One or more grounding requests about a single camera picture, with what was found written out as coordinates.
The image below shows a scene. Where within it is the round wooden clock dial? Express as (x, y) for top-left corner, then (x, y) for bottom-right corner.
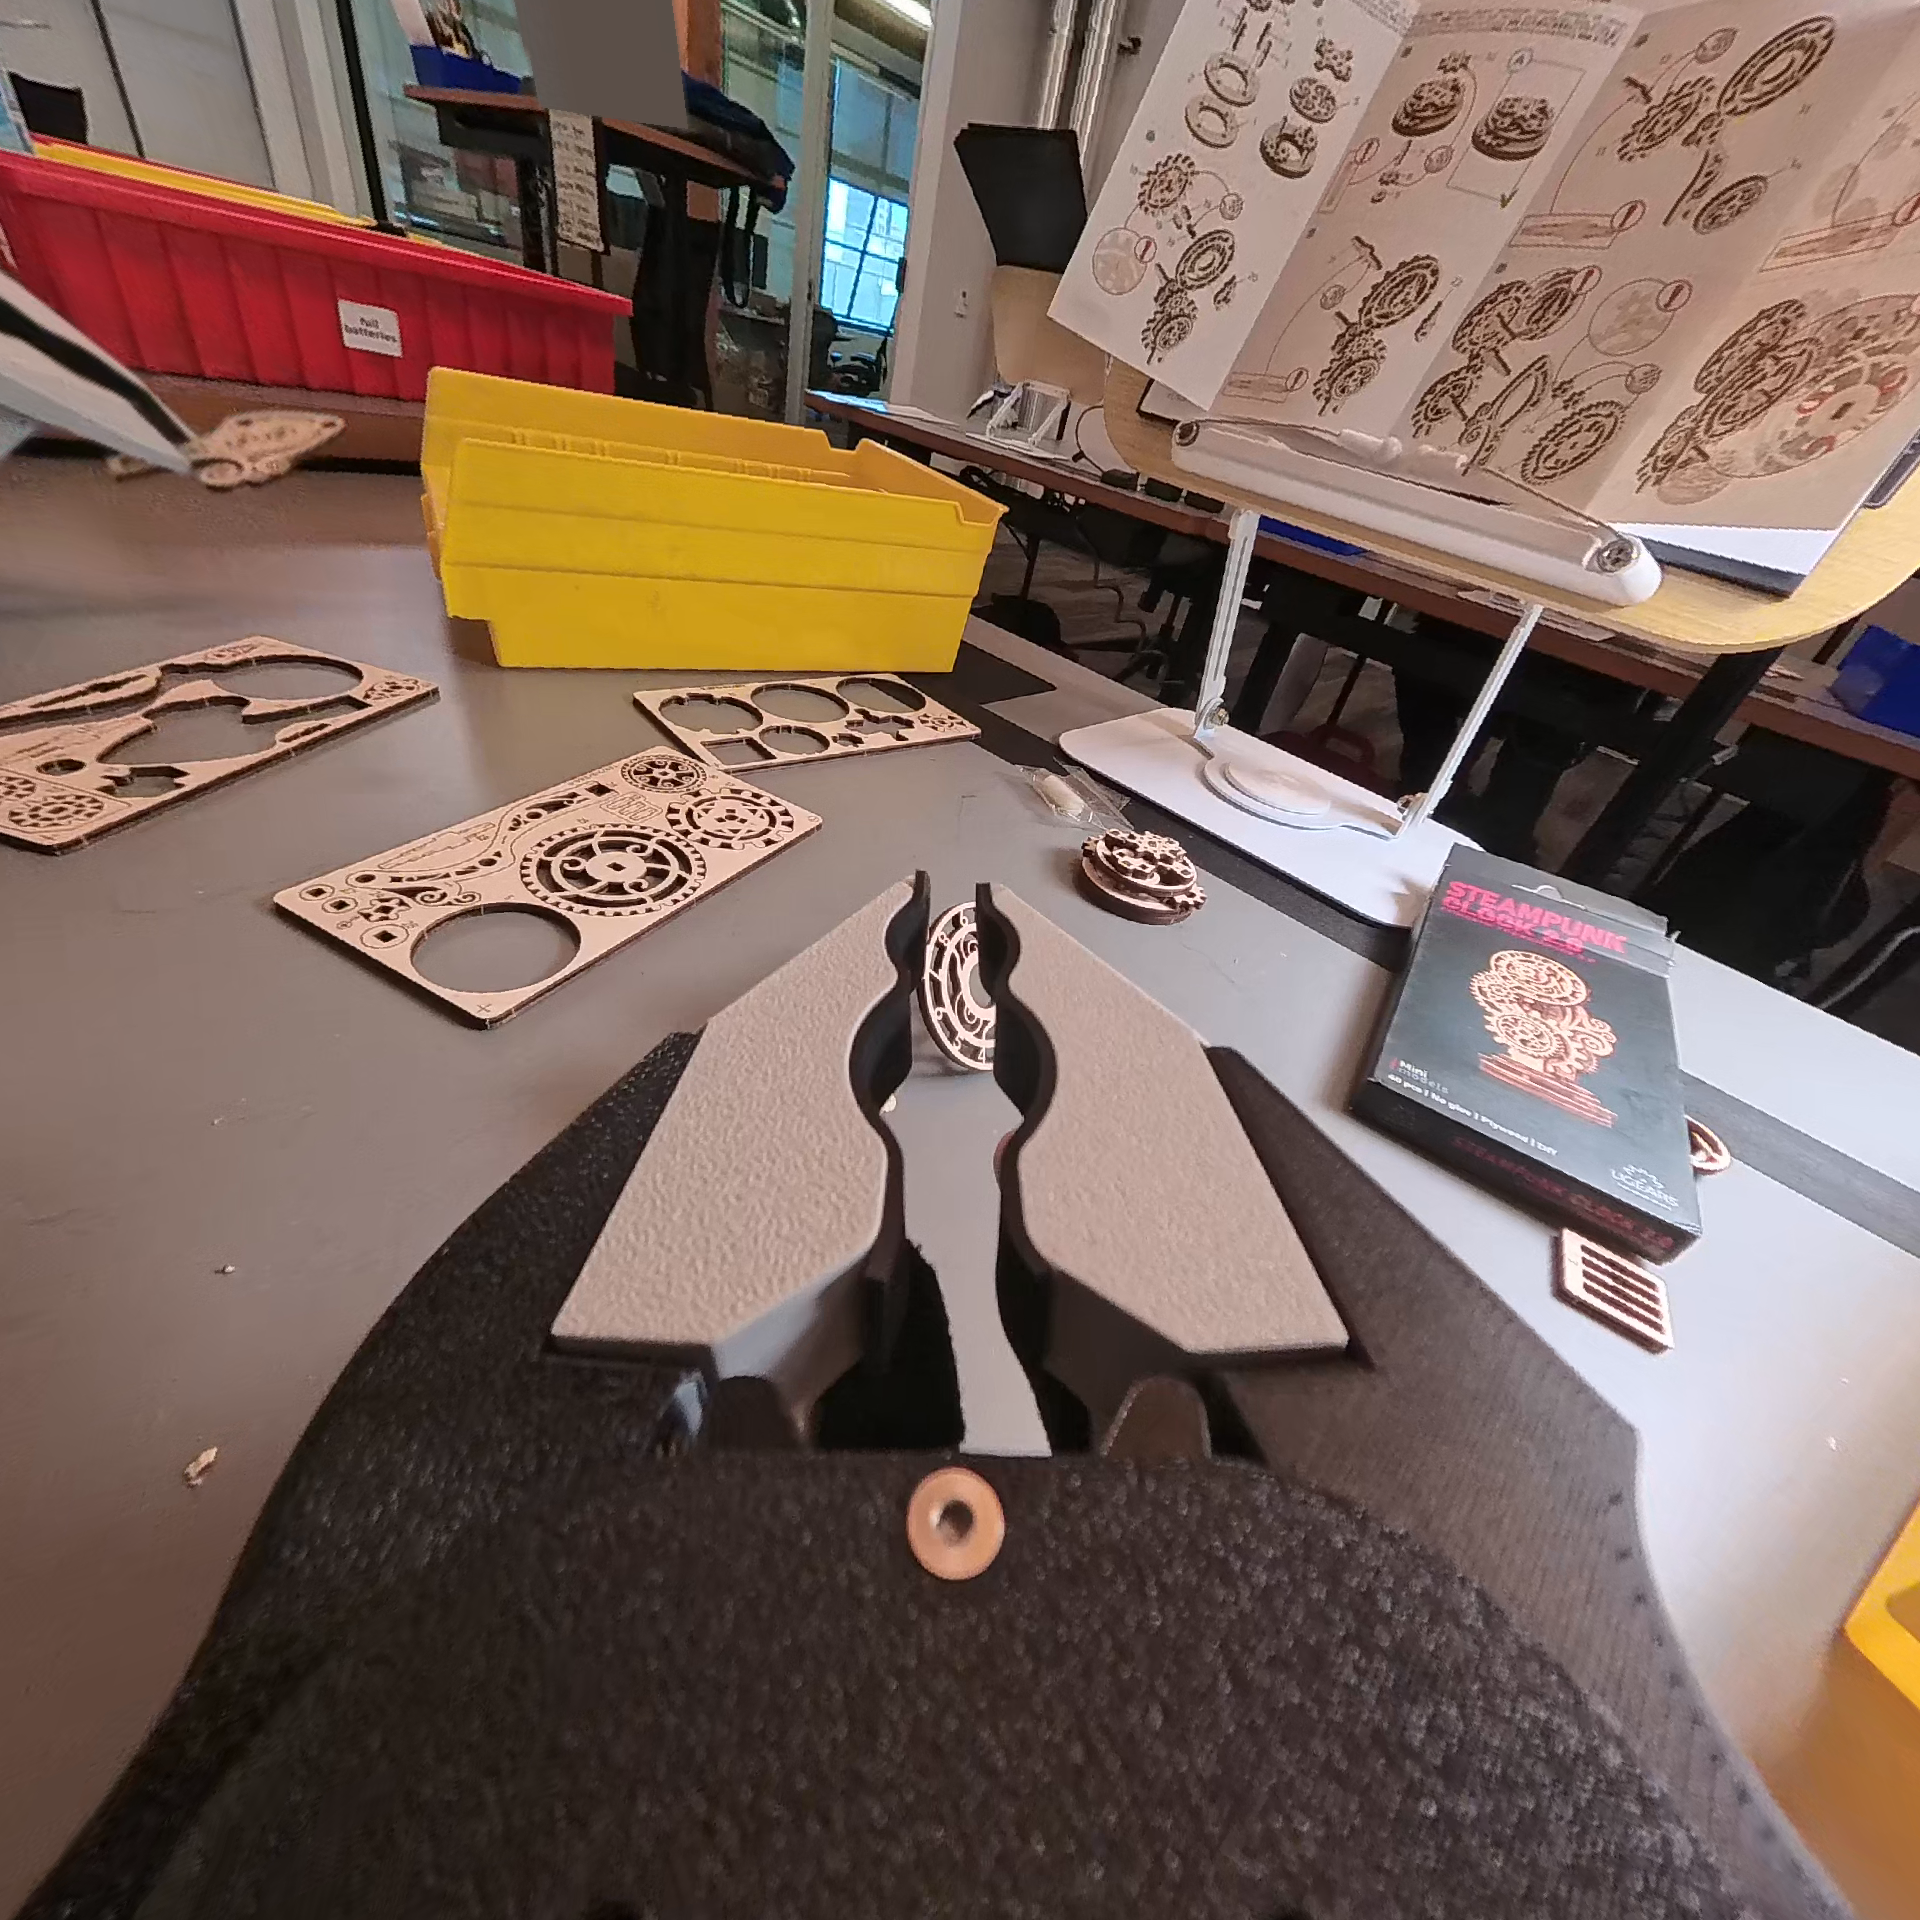
(918, 900), (1004, 1076)

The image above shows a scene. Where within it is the assembled wooden gear mechanism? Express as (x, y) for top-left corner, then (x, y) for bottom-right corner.
(1082, 828), (1207, 925)

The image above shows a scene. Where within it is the black puzzle box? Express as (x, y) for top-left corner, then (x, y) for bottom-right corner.
(1346, 841), (1708, 1241)

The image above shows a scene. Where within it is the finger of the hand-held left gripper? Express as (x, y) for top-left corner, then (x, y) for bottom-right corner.
(0, 364), (195, 473)
(0, 271), (183, 441)

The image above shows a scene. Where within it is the grey desk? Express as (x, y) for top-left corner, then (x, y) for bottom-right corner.
(0, 450), (1920, 1920)

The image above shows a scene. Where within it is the blue storage bin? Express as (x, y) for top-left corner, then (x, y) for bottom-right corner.
(1830, 622), (1920, 741)

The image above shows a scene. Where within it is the wooden sheet with oval holes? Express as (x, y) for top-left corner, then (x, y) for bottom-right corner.
(632, 672), (982, 777)

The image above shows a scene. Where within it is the small clear plastic bag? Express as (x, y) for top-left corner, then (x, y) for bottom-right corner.
(1015, 761), (1130, 828)

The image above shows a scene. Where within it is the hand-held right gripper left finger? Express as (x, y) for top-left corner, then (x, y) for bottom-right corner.
(551, 873), (931, 1453)

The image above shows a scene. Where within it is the dark wooden standing desk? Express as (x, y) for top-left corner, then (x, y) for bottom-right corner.
(403, 83), (796, 410)

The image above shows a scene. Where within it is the yellow plastic container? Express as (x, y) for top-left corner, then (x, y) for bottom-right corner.
(1842, 1582), (1920, 1713)

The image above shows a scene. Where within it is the small wooden grille piece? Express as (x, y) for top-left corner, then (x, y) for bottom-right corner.
(1553, 1223), (1671, 1351)

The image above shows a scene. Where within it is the long wooden table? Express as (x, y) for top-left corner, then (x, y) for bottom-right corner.
(802, 384), (1920, 841)

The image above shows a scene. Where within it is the yellow plastic bin stack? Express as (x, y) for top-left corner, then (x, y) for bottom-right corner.
(423, 364), (1006, 668)

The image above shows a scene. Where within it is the dark panel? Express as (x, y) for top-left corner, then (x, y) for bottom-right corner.
(953, 123), (1092, 277)

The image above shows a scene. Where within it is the printed instruction sheet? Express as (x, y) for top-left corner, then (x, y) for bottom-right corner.
(1048, 0), (1920, 529)

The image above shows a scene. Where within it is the white notebook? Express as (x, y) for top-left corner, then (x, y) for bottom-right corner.
(1627, 516), (1870, 598)

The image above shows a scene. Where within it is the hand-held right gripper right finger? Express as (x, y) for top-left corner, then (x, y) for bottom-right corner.
(978, 881), (1348, 1453)

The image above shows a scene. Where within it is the red storage tote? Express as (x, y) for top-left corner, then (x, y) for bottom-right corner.
(0, 146), (633, 404)

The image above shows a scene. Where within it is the wooden sheet with figure cutouts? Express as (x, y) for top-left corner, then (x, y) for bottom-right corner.
(0, 638), (441, 860)

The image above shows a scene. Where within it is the wooden book stand white base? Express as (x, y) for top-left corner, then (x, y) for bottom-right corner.
(1059, 356), (1920, 932)

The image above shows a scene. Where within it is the yellow storage tote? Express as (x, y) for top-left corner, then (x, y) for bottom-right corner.
(26, 132), (378, 231)

